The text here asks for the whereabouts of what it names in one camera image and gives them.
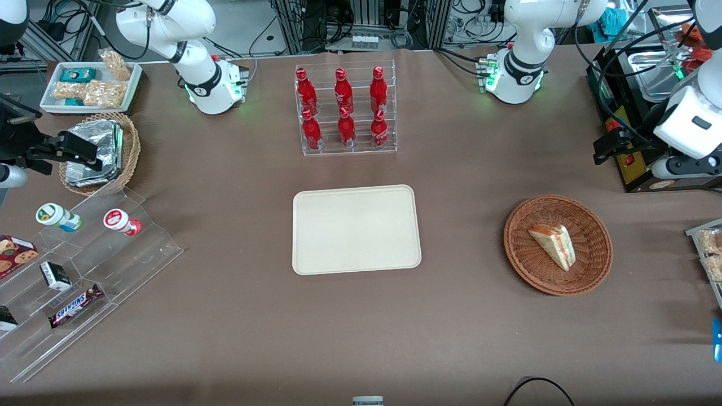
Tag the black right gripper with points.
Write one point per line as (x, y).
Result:
(12, 137)

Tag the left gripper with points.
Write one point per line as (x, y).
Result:
(642, 137)

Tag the triangular sandwich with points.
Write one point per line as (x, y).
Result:
(555, 245)

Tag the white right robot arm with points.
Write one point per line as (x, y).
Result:
(197, 79)

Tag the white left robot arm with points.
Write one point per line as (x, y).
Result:
(519, 56)

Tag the oval light wicker basket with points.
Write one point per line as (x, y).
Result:
(131, 152)

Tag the white rectangular snack tray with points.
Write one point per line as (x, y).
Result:
(51, 106)

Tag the metal tray with snacks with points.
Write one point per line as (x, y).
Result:
(696, 230)

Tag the round brown wicker basket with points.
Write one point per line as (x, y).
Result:
(524, 248)

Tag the beige rectangular serving tray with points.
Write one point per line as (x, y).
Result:
(355, 228)

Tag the silver foil wrapped package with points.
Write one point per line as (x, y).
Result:
(101, 141)

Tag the black yellow food warmer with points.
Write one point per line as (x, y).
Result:
(632, 172)

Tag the small teal snack box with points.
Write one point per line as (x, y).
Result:
(73, 102)

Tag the clear bag of crackers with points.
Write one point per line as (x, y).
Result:
(714, 268)
(106, 95)
(70, 91)
(711, 241)
(115, 65)

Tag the green lid yogurt bottle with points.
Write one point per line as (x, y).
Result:
(53, 216)

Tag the red lid yogurt bottle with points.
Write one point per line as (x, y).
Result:
(119, 221)

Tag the stainless steel pan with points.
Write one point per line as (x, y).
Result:
(648, 73)

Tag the clear acrylic stepped stand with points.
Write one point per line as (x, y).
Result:
(113, 270)

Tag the red cookie box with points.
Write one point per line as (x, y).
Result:
(14, 255)

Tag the teal cloth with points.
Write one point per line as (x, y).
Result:
(610, 21)

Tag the small black white box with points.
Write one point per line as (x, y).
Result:
(7, 319)
(55, 276)

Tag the red fried food piece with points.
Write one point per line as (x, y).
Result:
(702, 54)
(689, 36)

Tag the black power adapter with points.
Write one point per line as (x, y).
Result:
(52, 28)

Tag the glass display case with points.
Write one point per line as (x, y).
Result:
(663, 22)

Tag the brown Snickers bar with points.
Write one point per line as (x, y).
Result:
(75, 305)

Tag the blue plastic object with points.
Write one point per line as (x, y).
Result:
(717, 341)

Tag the red cola bottle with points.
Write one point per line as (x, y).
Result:
(346, 128)
(378, 90)
(379, 131)
(311, 131)
(305, 90)
(343, 90)

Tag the clear acrylic bottle rack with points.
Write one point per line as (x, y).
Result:
(361, 151)

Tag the small grey device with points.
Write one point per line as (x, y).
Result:
(368, 401)

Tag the aluminium frame equipment rack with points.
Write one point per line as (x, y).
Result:
(366, 17)

